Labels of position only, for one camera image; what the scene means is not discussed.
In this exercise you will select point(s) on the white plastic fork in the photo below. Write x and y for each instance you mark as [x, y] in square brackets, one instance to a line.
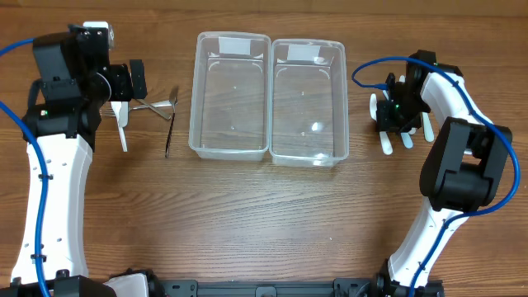
[115, 106]

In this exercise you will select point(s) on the light blue plastic knife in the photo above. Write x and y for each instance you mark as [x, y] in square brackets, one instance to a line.
[407, 140]

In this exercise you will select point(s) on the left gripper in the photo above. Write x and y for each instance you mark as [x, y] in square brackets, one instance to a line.
[137, 78]

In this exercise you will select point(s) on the clear plastic container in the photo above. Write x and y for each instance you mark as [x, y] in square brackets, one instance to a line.
[309, 116]
[230, 95]

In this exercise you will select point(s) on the left clear plastic container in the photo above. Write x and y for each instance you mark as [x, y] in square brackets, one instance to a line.
[230, 95]

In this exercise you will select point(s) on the pale grey plastic knife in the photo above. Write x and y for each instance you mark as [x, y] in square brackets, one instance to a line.
[427, 128]

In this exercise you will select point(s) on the right clear plastic container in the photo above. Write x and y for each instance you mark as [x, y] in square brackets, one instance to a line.
[309, 116]

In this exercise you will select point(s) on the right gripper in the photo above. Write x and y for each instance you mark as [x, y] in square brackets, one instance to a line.
[386, 115]

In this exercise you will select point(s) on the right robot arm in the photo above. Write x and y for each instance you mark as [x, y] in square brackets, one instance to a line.
[461, 173]

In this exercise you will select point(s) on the teal plastic knife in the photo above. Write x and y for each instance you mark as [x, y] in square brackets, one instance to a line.
[373, 106]

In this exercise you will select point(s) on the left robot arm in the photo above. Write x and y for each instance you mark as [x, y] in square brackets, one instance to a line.
[59, 127]

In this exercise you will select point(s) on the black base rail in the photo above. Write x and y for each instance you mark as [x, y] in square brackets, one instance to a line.
[340, 287]

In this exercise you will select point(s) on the light blue plastic fork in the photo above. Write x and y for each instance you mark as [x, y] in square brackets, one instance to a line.
[123, 114]

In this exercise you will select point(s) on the black handled steel fork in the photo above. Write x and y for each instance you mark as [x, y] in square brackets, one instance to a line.
[173, 101]

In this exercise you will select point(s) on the white plastic knife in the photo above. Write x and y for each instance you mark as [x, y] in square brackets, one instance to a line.
[385, 143]

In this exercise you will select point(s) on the steel fork crossing diagonally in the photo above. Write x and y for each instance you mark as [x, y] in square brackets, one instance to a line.
[155, 109]

